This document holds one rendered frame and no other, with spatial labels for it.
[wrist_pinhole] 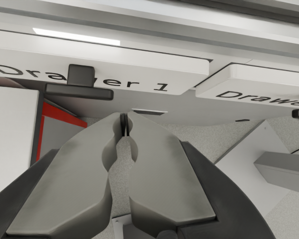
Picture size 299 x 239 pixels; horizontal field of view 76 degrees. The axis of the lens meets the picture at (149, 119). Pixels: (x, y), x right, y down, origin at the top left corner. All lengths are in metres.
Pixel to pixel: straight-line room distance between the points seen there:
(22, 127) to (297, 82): 0.42
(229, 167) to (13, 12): 1.24
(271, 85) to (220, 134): 1.03
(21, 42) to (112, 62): 0.09
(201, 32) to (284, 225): 1.55
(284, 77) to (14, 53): 0.31
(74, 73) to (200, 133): 1.07
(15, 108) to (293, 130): 1.56
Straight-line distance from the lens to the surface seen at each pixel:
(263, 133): 1.43
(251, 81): 0.27
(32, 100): 0.40
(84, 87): 0.22
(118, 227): 1.21
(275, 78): 0.28
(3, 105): 0.42
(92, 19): 0.18
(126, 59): 0.21
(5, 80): 0.47
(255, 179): 1.40
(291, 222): 1.68
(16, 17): 0.21
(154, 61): 0.22
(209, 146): 1.26
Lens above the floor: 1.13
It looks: 79 degrees down
